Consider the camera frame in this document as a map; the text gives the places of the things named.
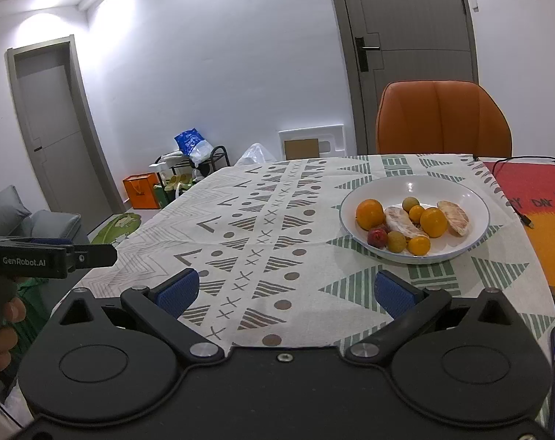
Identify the blue plastic bag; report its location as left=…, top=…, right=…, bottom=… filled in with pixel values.
left=174, top=128, right=214, bottom=166

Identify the white foam packaging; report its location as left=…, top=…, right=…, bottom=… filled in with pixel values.
left=277, top=124, right=347, bottom=161

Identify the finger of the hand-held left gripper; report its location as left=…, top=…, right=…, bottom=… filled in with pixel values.
left=71, top=244, right=118, bottom=269

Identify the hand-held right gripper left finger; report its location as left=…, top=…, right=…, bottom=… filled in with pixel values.
left=52, top=268, right=225, bottom=363

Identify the peeled citrus segment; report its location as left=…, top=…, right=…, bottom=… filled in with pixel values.
left=437, top=200, right=470, bottom=237
left=385, top=207, right=429, bottom=239

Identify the person's left hand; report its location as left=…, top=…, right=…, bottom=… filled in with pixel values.
left=0, top=297, right=27, bottom=372

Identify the white plastic bag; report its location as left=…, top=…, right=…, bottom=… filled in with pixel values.
left=234, top=143, right=278, bottom=166

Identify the orange shopping bag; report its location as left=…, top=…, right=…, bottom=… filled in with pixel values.
left=123, top=173, right=163, bottom=210

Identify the orange chair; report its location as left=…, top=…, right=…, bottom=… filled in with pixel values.
left=376, top=80, right=513, bottom=157

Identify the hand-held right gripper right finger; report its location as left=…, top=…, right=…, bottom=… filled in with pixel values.
left=346, top=269, right=521, bottom=360

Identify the grey door with dark latch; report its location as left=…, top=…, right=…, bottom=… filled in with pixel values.
left=4, top=36, right=122, bottom=221

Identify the black metal rack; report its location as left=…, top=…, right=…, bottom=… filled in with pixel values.
left=154, top=145, right=231, bottom=179

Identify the black door handle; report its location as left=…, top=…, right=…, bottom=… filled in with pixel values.
left=354, top=34, right=381, bottom=73

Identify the grey sofa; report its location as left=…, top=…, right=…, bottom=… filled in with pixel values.
left=0, top=186, right=83, bottom=248

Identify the patterned white tablecloth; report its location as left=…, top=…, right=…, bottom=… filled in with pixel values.
left=52, top=153, right=555, bottom=349

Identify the black cable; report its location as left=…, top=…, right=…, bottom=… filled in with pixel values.
left=472, top=156, right=555, bottom=229

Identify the green leaf rug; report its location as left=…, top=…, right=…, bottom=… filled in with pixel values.
left=91, top=212, right=143, bottom=245

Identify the white plate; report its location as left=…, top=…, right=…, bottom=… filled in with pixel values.
left=340, top=174, right=491, bottom=264

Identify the brown cardboard sheet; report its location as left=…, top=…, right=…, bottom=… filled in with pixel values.
left=283, top=138, right=321, bottom=160

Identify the red orange table mat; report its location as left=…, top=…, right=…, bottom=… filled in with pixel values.
left=481, top=158, right=555, bottom=331

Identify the large orange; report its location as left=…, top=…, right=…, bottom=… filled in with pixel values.
left=419, top=208, right=449, bottom=238
left=355, top=198, right=387, bottom=231

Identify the yellow green bag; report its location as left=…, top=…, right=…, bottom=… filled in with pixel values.
left=154, top=172, right=200, bottom=207

